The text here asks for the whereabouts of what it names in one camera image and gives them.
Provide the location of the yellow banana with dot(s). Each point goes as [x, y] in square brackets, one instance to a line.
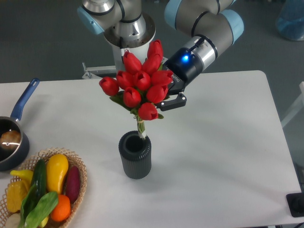
[26, 177]

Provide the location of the white garlic bulb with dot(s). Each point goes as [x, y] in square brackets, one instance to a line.
[13, 221]

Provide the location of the blue handled saucepan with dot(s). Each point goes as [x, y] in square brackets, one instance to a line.
[11, 159]

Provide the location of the purple sweet potato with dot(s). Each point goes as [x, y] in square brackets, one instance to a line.
[73, 184]

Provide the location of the large yellow squash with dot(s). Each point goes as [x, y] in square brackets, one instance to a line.
[57, 167]

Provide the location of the black device at edge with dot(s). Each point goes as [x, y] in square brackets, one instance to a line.
[296, 204]

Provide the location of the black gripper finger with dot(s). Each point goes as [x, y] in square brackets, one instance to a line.
[179, 101]

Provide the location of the brown food in pan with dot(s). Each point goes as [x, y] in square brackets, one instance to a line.
[10, 140]

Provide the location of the green cucumber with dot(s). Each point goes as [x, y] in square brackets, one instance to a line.
[39, 179]

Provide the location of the woven wicker basket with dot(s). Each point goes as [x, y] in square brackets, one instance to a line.
[29, 164]

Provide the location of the green leafy vegetable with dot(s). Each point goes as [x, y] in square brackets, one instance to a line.
[34, 209]

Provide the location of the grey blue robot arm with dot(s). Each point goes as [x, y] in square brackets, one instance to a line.
[211, 25]

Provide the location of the red tulip bouquet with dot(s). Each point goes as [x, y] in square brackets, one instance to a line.
[139, 92]

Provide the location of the blue translucent container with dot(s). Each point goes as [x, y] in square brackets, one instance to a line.
[290, 22]

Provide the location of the dark grey ribbed vase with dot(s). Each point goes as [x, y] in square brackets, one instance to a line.
[135, 154]

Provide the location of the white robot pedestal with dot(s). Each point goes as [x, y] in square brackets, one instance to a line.
[135, 59]

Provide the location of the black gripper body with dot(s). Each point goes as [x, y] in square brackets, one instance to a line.
[185, 67]

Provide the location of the white frame at right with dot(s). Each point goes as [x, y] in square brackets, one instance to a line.
[294, 108]

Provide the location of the yellow corn cob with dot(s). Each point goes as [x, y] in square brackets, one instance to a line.
[16, 192]

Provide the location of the orange fruit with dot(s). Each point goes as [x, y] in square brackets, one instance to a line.
[62, 210]

